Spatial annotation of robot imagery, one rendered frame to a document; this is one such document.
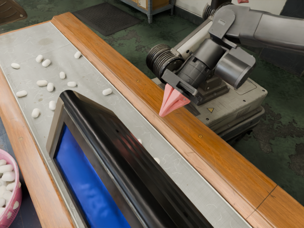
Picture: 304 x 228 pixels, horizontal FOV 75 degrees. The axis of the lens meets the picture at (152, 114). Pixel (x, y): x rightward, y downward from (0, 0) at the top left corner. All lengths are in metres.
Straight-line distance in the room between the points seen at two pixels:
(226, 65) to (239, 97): 0.73
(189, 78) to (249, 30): 0.15
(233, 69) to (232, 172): 0.25
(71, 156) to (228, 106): 0.98
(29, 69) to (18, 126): 0.32
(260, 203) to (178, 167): 0.20
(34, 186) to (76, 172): 0.39
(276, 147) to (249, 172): 1.13
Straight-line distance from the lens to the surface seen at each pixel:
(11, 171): 0.67
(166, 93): 0.47
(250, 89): 1.24
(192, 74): 0.46
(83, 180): 0.17
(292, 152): 1.72
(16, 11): 0.53
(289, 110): 2.00
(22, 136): 0.67
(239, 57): 0.46
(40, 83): 0.83
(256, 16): 0.47
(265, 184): 0.57
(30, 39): 1.17
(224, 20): 0.47
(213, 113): 1.04
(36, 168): 0.59
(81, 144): 0.16
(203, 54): 0.47
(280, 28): 0.46
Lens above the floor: 1.23
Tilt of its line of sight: 50 degrees down
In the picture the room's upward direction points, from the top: straight up
